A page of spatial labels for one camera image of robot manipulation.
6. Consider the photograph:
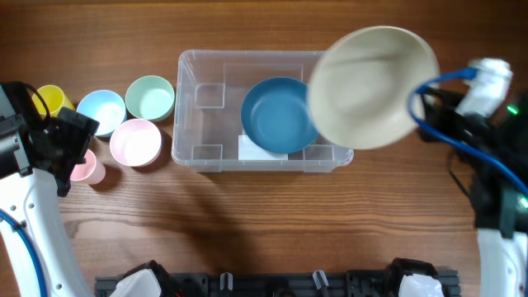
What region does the dark blue plate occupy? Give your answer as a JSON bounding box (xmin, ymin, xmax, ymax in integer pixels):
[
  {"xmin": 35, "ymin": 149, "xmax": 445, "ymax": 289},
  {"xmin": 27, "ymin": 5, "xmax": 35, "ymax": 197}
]
[{"xmin": 240, "ymin": 77, "xmax": 318, "ymax": 154}]

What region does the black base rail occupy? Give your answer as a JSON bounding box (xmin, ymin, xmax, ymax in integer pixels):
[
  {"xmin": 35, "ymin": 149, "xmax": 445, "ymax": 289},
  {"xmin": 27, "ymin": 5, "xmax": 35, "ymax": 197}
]
[{"xmin": 95, "ymin": 270, "xmax": 462, "ymax": 297}]

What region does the white label in container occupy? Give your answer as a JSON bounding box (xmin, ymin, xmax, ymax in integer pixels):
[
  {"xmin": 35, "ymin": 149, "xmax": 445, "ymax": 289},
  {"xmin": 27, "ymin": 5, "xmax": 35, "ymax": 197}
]
[{"xmin": 238, "ymin": 134, "xmax": 288, "ymax": 161}]

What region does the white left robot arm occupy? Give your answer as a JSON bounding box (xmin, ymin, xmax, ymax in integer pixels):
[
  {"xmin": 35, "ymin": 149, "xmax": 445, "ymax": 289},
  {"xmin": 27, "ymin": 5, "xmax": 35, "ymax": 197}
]
[{"xmin": 1, "ymin": 81, "xmax": 99, "ymax": 296}]

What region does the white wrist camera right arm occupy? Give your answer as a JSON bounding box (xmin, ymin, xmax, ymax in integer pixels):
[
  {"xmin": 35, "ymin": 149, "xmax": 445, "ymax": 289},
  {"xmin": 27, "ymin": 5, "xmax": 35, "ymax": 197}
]
[{"xmin": 455, "ymin": 58, "xmax": 512, "ymax": 118}]

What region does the light blue bowl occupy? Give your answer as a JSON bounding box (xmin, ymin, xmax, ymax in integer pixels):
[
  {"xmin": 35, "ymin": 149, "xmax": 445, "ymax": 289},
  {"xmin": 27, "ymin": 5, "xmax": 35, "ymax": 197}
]
[{"xmin": 76, "ymin": 90, "xmax": 127, "ymax": 138}]

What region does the right arm base joint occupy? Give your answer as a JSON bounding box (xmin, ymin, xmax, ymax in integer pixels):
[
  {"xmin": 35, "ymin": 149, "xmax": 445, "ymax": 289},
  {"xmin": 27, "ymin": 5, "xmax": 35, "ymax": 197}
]
[{"xmin": 383, "ymin": 257, "xmax": 445, "ymax": 297}]

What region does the left arm base joint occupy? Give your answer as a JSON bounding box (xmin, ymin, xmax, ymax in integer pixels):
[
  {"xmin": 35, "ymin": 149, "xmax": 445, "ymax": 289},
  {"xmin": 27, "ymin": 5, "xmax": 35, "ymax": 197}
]
[{"xmin": 111, "ymin": 260, "xmax": 185, "ymax": 297}]

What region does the pink cup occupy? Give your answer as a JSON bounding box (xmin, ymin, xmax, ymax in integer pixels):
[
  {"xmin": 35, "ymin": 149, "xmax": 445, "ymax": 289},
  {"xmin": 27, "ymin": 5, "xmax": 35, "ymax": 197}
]
[{"xmin": 70, "ymin": 149, "xmax": 106, "ymax": 185}]

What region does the yellow cup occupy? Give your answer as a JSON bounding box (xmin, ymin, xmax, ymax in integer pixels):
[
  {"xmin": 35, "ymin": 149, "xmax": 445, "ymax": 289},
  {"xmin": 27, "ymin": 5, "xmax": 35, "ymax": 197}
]
[{"xmin": 31, "ymin": 85, "xmax": 75, "ymax": 119}]

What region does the clear plastic storage container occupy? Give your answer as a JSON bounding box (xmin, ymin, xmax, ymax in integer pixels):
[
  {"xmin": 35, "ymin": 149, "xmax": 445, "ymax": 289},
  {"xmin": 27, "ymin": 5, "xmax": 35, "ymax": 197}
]
[{"xmin": 172, "ymin": 49, "xmax": 354, "ymax": 172}]

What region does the light pink bowl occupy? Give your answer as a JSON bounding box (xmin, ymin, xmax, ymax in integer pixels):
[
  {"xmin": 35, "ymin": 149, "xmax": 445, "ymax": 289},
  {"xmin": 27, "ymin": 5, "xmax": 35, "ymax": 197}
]
[{"xmin": 109, "ymin": 119, "xmax": 163, "ymax": 167}]

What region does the light green bowl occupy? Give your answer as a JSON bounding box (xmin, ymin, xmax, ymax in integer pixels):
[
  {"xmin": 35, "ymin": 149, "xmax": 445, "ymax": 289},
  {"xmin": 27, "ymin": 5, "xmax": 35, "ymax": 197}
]
[{"xmin": 125, "ymin": 75, "xmax": 175, "ymax": 122}]

